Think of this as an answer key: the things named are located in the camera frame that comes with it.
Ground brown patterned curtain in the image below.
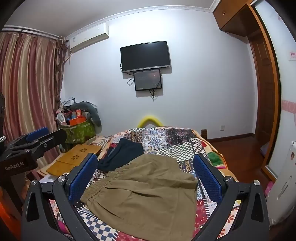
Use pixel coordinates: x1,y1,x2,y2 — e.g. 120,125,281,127
54,36,70,114

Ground black wall television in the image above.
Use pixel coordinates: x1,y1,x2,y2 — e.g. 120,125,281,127
120,40,171,73

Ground grey stuffed pillow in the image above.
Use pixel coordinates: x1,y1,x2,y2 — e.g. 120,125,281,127
70,101,102,135

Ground white air conditioner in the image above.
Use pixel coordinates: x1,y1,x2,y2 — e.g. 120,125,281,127
66,23,110,52

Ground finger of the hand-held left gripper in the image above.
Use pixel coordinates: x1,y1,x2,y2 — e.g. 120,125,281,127
9,127,49,149
14,129,67,158

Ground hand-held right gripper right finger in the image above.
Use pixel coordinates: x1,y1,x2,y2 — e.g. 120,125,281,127
190,153,270,241

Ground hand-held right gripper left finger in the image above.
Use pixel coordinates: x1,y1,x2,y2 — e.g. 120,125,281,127
21,153,102,241

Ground curtain rail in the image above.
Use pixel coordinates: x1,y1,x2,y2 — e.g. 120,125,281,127
1,25,59,39

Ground dark navy garment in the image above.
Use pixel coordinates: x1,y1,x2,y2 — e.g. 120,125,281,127
97,138,144,172

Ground patchwork printed bedspread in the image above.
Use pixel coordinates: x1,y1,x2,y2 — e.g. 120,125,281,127
39,126,238,241

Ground wooden overhead cabinet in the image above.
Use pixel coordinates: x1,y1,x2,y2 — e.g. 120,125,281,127
213,0,255,37

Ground striped pink curtain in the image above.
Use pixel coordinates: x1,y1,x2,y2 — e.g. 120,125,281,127
0,31,62,160

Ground wooden door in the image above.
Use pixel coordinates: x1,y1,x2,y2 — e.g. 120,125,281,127
248,35,281,169

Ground small black monitor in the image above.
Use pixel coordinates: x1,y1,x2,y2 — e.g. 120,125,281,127
133,69,162,91

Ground orange box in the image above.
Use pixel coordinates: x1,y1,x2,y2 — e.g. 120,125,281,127
67,117,86,126

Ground khaki pants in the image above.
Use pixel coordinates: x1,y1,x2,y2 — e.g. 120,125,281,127
80,154,198,241

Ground orange green fleece blanket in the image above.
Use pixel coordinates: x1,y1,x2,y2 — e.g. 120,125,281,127
192,128,238,183

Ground white wardrobe sliding door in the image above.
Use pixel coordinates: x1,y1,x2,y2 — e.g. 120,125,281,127
254,0,296,181

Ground green patterned storage box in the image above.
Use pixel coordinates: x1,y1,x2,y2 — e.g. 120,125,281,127
61,120,96,145

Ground yellow foam tube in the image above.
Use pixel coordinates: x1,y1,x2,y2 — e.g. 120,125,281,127
137,115,163,128

